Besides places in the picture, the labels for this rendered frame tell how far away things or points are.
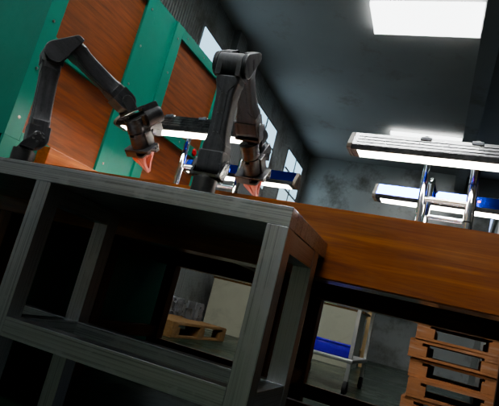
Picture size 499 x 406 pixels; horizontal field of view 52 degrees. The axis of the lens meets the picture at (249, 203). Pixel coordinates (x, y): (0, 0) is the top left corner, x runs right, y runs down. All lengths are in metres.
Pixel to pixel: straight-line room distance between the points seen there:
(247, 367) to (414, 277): 0.50
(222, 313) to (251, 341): 6.56
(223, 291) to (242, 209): 6.56
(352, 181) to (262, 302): 10.65
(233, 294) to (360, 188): 4.99
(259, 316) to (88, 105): 1.55
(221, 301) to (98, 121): 5.46
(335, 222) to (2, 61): 1.43
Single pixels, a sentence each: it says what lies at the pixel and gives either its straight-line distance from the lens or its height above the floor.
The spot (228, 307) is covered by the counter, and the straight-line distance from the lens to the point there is 7.48.
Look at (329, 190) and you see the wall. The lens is 11.58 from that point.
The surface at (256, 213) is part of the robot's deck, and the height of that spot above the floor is 0.65.
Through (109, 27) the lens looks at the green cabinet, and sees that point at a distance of 2.41.
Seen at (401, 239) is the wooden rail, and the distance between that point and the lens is 1.28.
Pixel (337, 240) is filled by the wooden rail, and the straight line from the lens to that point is 1.31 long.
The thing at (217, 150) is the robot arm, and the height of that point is 0.82.
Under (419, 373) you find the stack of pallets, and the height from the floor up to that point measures 0.31.
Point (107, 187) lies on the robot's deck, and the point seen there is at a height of 0.64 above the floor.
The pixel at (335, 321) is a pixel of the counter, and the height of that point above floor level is 0.56.
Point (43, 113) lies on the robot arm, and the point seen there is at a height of 0.86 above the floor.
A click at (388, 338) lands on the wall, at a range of 10.93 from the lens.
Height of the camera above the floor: 0.47
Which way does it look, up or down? 11 degrees up
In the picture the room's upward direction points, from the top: 14 degrees clockwise
